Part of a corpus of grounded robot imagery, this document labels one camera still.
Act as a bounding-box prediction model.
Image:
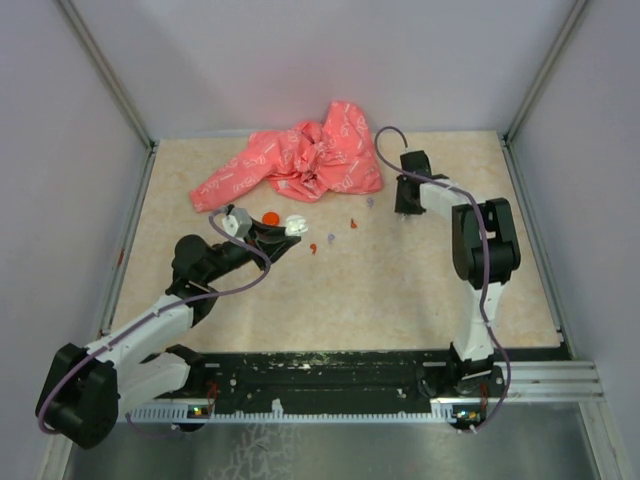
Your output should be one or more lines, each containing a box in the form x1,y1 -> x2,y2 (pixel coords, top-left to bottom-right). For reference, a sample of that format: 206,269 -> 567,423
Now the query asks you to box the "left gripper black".
202,216 -> 301,284

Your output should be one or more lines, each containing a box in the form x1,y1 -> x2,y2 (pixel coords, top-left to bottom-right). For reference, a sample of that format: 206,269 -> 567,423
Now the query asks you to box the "white earbud charging case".
285,214 -> 309,237

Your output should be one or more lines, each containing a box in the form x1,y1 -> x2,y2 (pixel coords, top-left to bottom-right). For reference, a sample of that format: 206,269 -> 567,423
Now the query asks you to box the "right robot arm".
395,151 -> 521,396

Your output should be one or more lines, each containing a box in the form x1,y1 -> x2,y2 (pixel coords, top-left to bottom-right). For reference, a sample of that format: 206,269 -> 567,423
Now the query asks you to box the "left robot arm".
35,205 -> 308,449

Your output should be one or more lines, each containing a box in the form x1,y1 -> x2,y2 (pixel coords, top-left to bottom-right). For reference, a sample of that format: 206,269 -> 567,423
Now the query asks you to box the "orange earbud charging case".
262,211 -> 280,226

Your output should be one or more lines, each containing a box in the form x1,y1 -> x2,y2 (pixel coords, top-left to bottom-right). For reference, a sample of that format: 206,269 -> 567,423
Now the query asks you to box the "pink printed cloth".
189,101 -> 384,212

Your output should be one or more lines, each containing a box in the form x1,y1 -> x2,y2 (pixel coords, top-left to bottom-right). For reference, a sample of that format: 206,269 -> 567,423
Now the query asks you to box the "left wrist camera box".
222,205 -> 253,240

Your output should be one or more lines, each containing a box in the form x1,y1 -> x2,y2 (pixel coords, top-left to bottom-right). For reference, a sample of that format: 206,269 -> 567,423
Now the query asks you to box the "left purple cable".
37,204 -> 274,440

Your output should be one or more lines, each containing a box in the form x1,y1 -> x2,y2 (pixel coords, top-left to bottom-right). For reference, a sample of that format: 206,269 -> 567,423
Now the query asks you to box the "purple cable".
37,204 -> 274,440
374,125 -> 512,435

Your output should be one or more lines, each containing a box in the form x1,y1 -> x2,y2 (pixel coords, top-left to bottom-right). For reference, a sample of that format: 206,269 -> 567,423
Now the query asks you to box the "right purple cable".
374,125 -> 512,435

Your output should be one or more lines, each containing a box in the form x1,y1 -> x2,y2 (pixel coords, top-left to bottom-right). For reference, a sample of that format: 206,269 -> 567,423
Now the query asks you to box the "white slotted cable duct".
129,401 -> 454,424

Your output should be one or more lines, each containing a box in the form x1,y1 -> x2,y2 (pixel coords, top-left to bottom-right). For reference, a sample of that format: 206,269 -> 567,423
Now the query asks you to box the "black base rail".
149,342 -> 506,415

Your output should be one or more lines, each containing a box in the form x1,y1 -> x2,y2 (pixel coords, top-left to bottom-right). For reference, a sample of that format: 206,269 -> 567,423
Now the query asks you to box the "right aluminium frame post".
502,0 -> 591,146

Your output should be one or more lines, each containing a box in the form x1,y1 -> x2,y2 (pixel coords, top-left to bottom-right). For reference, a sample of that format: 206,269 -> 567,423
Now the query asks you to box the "aluminium frame post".
502,0 -> 591,146
54,0 -> 156,150

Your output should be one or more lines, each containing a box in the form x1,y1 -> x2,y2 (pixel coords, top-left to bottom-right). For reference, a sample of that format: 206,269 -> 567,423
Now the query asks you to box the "left aluminium frame post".
54,0 -> 156,150

